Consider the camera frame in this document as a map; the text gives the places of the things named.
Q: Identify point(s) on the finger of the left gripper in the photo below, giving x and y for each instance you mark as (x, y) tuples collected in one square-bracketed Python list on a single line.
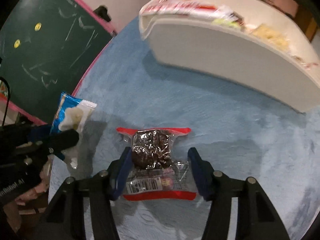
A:
[(54, 143)]

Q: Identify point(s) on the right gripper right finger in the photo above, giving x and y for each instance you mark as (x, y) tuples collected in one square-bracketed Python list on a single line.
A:
[(257, 217)]

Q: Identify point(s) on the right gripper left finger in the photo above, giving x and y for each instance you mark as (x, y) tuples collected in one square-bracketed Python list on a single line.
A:
[(64, 218)]

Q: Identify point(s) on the blue white snack packet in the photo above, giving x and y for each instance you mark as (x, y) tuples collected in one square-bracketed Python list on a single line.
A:
[(72, 113)]

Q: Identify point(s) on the clear red dark snack packet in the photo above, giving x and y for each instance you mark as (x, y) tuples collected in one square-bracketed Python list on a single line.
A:
[(155, 172)]

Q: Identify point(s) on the clear bag puffed corn snacks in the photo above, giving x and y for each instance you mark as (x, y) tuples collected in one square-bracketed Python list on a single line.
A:
[(272, 36)]

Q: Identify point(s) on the red cookies milk flavour bag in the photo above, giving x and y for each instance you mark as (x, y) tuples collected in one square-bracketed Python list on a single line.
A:
[(193, 8)]

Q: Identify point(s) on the blue plush table cover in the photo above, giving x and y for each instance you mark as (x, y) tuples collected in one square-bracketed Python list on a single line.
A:
[(239, 131)]

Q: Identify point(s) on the white plastic storage bin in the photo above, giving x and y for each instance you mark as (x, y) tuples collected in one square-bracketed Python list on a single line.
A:
[(236, 55)]

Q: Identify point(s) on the green yellow snack packet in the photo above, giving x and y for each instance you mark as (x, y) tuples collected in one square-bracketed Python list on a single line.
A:
[(227, 23)]

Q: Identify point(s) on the green chalkboard pink frame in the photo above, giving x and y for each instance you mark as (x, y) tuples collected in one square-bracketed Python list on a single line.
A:
[(47, 47)]

